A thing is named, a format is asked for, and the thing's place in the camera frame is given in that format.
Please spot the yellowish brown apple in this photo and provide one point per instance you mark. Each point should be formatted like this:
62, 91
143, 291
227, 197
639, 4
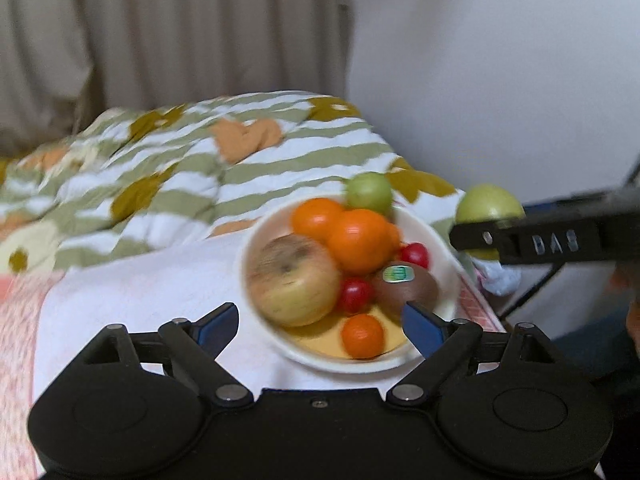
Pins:
293, 281

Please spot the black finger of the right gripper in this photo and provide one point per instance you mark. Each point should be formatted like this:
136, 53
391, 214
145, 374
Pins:
559, 232

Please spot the green apple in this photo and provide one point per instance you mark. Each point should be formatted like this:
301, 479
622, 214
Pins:
487, 202
369, 190

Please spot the pink floral tablecloth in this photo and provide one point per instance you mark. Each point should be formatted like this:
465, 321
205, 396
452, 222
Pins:
46, 319

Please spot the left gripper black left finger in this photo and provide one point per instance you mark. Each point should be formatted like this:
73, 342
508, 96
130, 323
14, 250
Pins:
193, 348

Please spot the cream oval fruit bowl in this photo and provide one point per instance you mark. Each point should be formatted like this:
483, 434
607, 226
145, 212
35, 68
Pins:
318, 346

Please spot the brown kiwi with sticker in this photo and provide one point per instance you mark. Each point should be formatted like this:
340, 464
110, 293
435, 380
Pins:
402, 282

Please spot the red cherry tomato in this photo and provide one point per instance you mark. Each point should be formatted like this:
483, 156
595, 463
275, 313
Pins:
356, 296
415, 253

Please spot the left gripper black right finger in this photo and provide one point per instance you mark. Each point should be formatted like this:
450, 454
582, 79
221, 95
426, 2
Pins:
443, 345

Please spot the large orange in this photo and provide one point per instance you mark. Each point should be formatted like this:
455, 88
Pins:
315, 218
362, 240

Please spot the beige curtain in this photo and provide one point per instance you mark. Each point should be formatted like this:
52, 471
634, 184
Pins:
63, 62

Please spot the green striped floral quilt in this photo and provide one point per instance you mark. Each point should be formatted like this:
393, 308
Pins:
137, 182

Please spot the small tangerine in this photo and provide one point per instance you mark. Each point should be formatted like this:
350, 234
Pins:
363, 337

